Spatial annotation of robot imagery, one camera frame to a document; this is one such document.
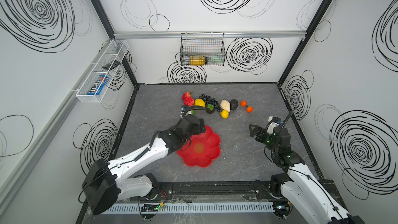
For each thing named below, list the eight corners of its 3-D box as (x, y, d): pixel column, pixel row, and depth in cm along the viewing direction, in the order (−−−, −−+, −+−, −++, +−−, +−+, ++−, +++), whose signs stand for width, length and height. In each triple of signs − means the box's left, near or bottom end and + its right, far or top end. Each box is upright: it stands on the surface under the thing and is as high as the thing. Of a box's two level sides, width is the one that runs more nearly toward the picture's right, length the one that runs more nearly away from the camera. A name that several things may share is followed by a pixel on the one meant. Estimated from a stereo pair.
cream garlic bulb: (221, 111, 105) (221, 107, 102) (220, 103, 110) (220, 99, 106) (229, 111, 105) (230, 107, 102) (228, 103, 110) (229, 99, 106)
